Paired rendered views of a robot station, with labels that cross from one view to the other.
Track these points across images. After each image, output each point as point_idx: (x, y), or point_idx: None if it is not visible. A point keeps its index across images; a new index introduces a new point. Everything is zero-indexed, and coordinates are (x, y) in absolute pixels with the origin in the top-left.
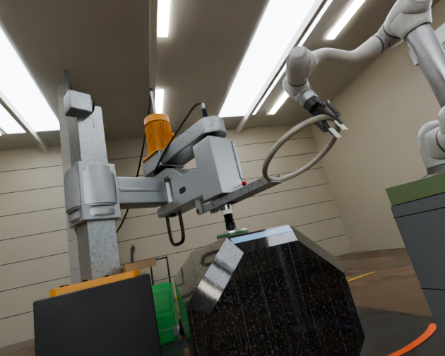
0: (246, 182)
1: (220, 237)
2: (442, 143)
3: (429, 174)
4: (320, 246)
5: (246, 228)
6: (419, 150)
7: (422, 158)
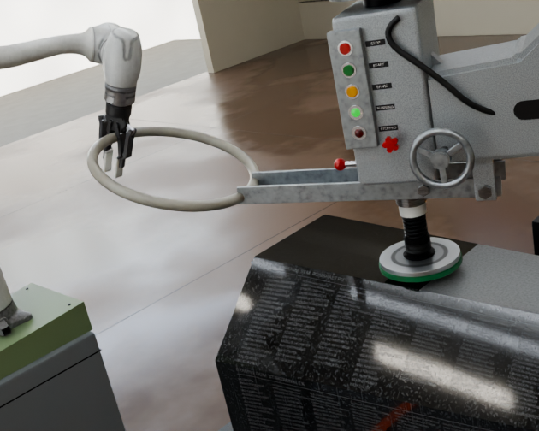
0: (334, 164)
1: None
2: None
3: (16, 308)
4: (231, 317)
5: (381, 264)
6: None
7: (4, 285)
